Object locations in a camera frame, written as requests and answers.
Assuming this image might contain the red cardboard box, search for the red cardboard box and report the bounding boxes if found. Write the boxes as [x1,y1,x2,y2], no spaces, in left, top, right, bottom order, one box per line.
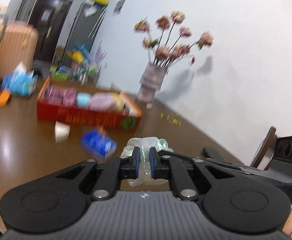
[36,76,143,132]

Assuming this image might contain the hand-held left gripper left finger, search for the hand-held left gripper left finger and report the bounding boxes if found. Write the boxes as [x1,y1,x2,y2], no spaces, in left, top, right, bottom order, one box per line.
[56,146,141,201]

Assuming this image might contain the patterned grey vase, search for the patterned grey vase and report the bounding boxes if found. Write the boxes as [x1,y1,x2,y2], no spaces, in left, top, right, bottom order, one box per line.
[139,62,168,103]

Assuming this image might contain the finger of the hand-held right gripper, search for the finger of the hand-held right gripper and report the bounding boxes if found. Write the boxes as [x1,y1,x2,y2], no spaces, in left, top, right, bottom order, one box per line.
[202,146,239,166]
[158,149,253,175]

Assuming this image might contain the blue tissue pack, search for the blue tissue pack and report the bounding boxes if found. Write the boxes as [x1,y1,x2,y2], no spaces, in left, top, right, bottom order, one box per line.
[2,62,38,97]

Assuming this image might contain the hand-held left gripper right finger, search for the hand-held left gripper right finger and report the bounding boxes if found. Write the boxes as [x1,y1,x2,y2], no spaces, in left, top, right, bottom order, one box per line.
[149,147,227,201]

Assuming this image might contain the pink suitcase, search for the pink suitcase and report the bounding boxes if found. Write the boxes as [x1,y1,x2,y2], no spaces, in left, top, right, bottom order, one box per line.
[0,22,39,80]

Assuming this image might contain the grey refrigerator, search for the grey refrigerator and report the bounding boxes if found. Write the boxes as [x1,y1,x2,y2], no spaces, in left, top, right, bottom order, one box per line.
[62,1,109,65]

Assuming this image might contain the pink artificial flowers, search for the pink artificial flowers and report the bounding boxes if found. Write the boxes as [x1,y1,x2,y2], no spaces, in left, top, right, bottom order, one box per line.
[133,10,214,68]

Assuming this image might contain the wall picture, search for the wall picture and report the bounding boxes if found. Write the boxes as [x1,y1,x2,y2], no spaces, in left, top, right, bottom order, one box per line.
[113,0,128,14]

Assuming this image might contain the purple flower decoration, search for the purple flower decoration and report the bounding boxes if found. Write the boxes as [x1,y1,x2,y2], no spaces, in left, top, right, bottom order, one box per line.
[95,41,107,63]

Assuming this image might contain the small yellow pieces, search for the small yellow pieces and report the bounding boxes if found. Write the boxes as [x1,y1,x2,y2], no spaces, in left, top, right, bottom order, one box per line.
[160,114,182,126]

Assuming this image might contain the white paper cup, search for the white paper cup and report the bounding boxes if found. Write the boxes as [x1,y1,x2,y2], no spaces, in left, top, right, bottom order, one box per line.
[54,121,71,143]

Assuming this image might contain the clear plastic bag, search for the clear plastic bag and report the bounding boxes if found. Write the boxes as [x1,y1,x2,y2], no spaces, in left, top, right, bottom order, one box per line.
[122,136,174,187]

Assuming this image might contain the pile of colourful packets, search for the pile of colourful packets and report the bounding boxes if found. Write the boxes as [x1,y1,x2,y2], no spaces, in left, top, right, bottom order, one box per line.
[49,44,103,87]

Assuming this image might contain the dark wooden door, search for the dark wooden door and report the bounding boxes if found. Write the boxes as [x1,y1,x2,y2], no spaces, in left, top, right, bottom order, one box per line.
[29,0,72,63]

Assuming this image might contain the brown wooden chair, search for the brown wooden chair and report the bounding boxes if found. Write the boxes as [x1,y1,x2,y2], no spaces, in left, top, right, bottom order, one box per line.
[250,126,278,168]

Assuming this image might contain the light blue packet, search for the light blue packet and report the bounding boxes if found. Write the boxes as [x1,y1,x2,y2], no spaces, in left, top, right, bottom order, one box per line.
[76,92,91,108]

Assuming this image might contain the purple packet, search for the purple packet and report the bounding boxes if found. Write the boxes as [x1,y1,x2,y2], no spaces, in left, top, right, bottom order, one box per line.
[62,89,77,107]
[44,85,63,105]

